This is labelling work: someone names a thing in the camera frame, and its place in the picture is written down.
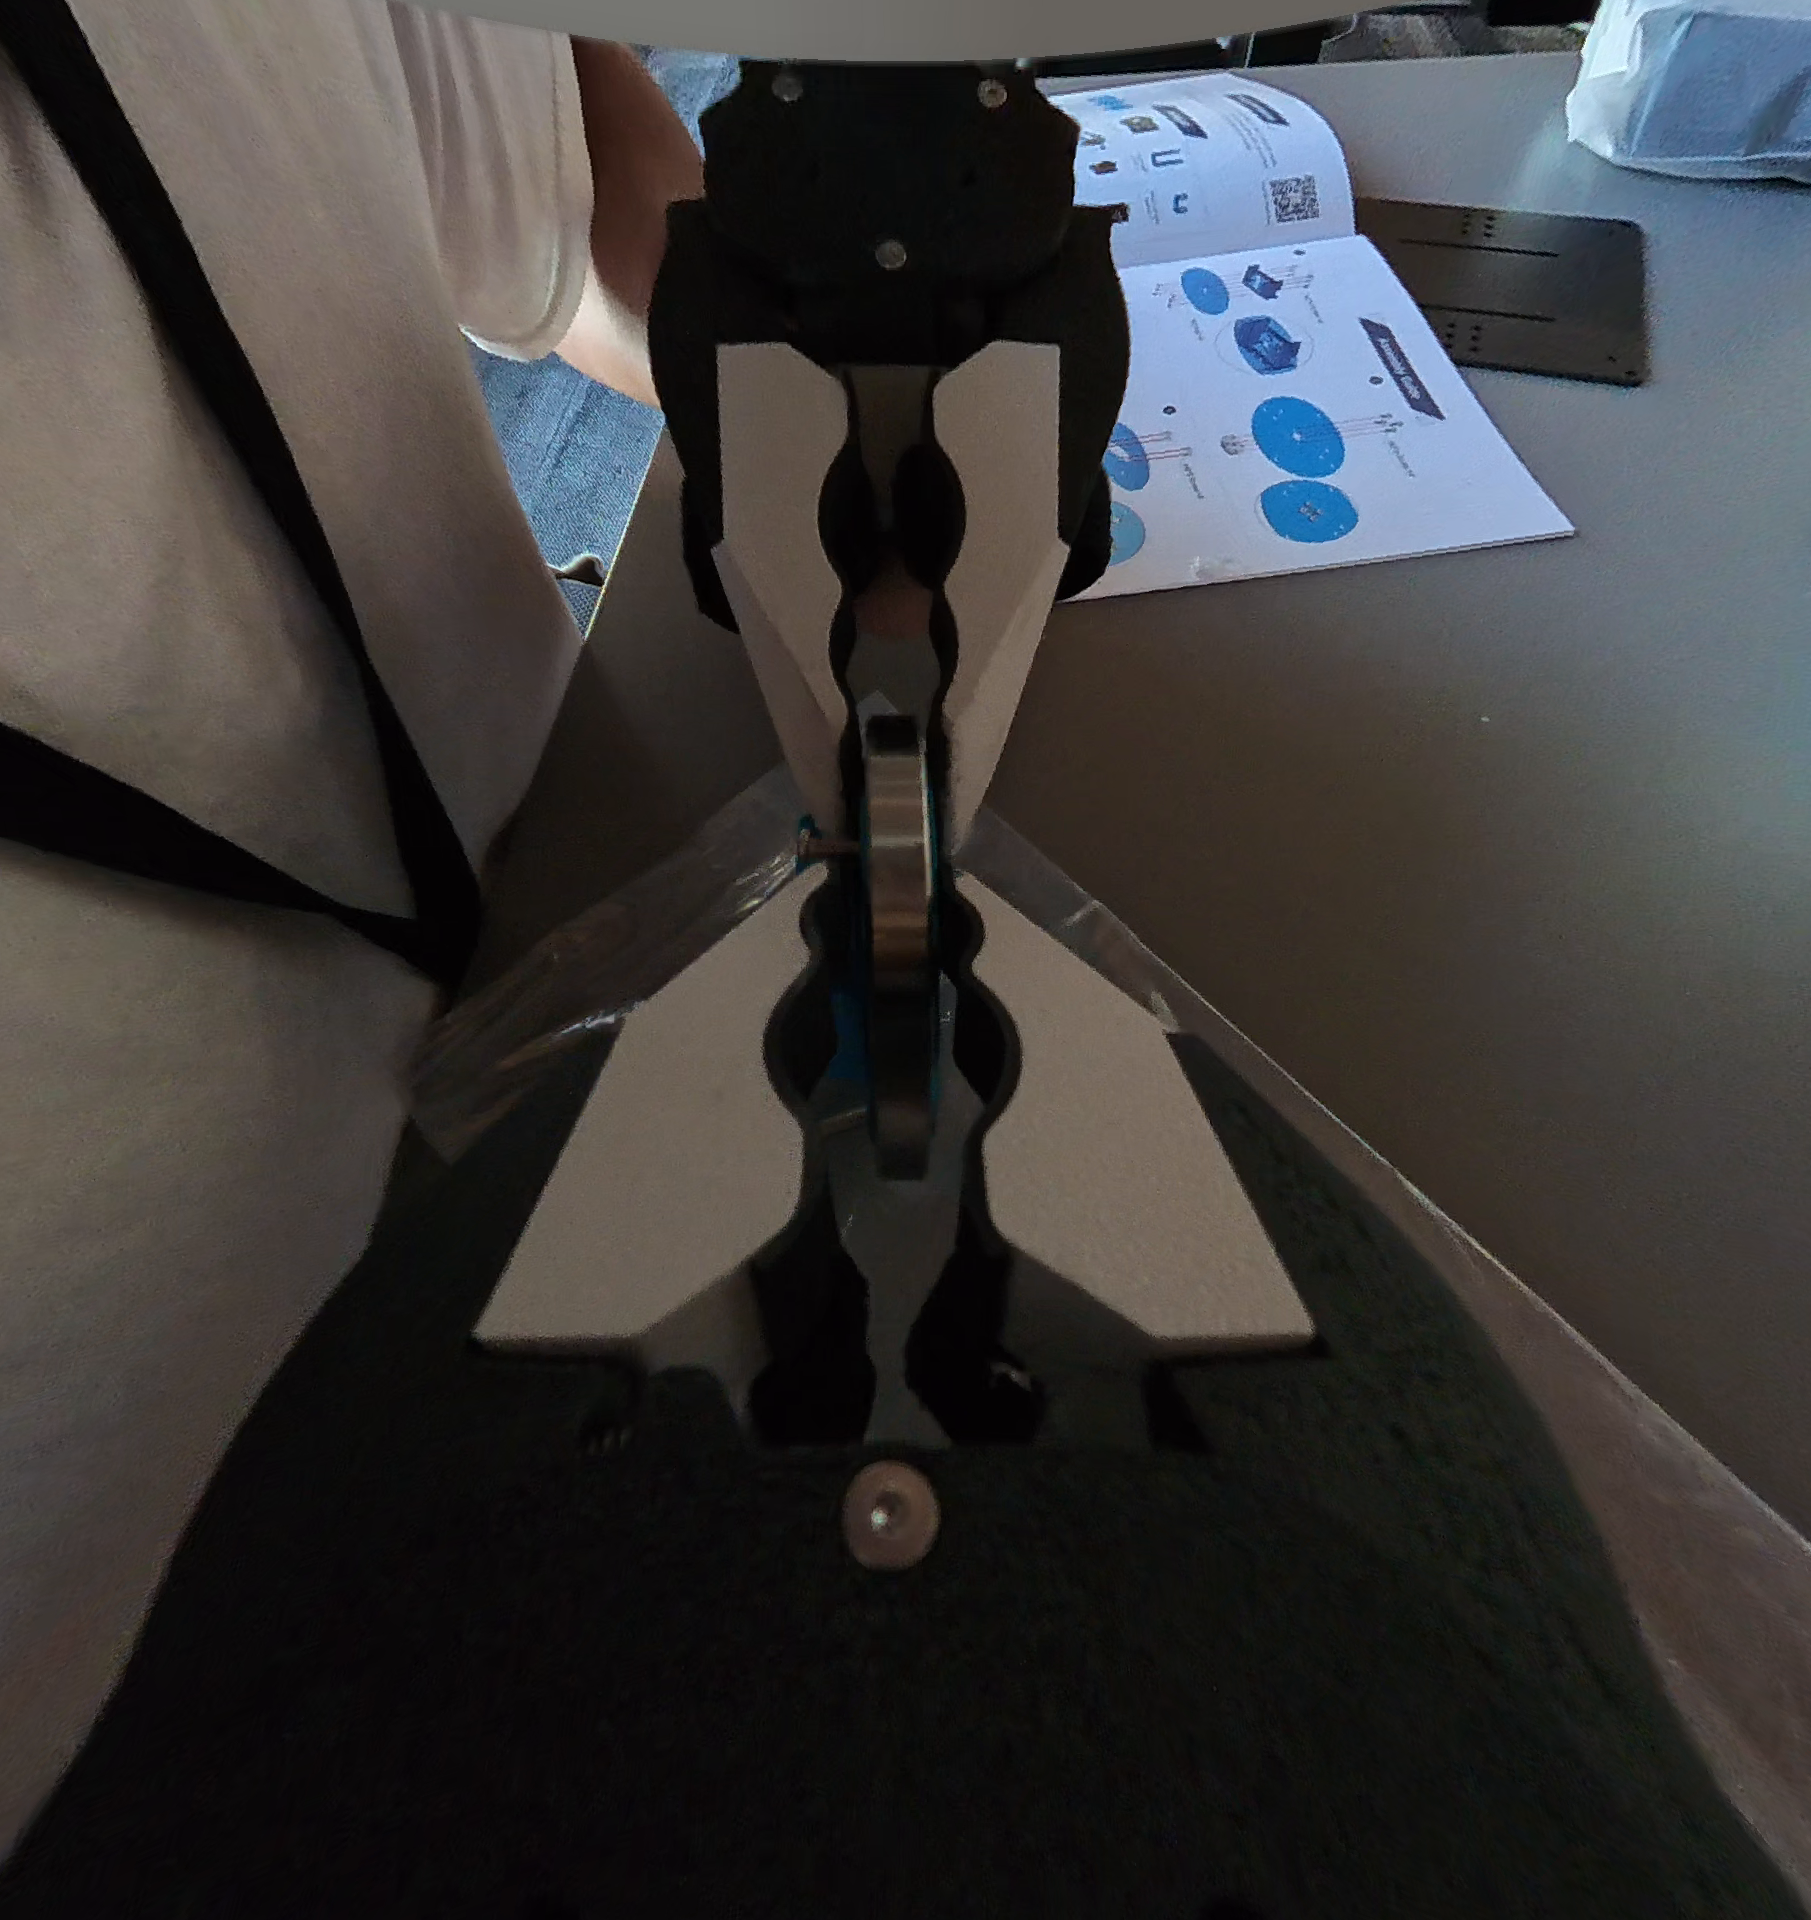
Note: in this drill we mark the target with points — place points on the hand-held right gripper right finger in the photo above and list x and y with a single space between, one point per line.
1130 1200

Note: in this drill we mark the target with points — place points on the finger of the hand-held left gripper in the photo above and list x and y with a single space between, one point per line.
1010 496
770 496

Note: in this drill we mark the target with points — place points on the grey desk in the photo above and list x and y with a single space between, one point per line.
1444 825

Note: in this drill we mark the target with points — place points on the assembly instruction booklet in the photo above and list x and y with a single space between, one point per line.
1369 449

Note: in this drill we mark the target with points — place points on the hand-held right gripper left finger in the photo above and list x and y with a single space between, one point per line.
649 1200

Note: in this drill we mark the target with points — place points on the white plastic bag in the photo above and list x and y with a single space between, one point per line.
1715 90

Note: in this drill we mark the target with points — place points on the person's left forearm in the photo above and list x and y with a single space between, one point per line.
620 166

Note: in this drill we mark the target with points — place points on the black perforated plate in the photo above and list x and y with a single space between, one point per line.
1537 302

